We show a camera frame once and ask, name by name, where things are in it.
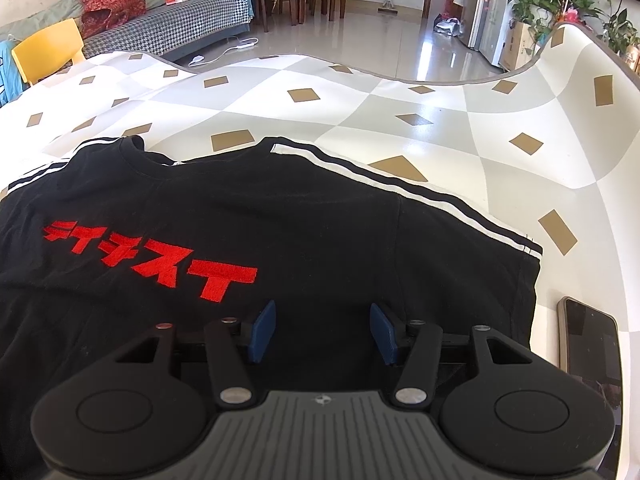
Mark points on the cardboard box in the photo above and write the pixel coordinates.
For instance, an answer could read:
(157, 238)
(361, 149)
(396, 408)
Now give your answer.
(517, 47)

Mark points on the silver refrigerator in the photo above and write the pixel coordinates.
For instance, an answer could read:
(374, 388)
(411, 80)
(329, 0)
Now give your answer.
(475, 5)

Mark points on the smartphone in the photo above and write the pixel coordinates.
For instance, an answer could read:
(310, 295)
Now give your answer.
(592, 350)

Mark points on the houndstooth sofa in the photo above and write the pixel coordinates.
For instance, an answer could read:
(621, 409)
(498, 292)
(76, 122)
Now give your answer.
(175, 20)

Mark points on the potted leafy plant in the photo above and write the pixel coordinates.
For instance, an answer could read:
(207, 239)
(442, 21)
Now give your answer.
(620, 25)

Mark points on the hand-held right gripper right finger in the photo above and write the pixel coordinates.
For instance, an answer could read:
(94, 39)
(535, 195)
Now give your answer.
(382, 332)

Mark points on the black t-shirt with red print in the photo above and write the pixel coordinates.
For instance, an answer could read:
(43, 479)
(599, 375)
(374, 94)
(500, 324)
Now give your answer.
(300, 220)

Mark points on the checkered vinyl tablecloth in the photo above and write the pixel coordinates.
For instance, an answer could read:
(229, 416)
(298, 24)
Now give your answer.
(400, 120)

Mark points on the blue cartoon cloth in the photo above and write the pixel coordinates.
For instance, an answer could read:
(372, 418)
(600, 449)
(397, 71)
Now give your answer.
(7, 75)

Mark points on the white power strip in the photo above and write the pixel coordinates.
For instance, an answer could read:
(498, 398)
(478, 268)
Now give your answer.
(245, 44)

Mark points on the yellow plastic chair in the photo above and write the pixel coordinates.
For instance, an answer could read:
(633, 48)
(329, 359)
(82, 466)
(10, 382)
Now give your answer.
(45, 50)

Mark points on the plastic bag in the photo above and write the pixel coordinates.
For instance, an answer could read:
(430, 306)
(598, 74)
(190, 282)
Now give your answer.
(447, 26)

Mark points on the grey green blanket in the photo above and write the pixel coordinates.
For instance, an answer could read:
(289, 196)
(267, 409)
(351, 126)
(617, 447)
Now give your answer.
(40, 17)

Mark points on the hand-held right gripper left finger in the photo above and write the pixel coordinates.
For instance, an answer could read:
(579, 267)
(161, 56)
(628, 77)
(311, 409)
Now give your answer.
(262, 330)

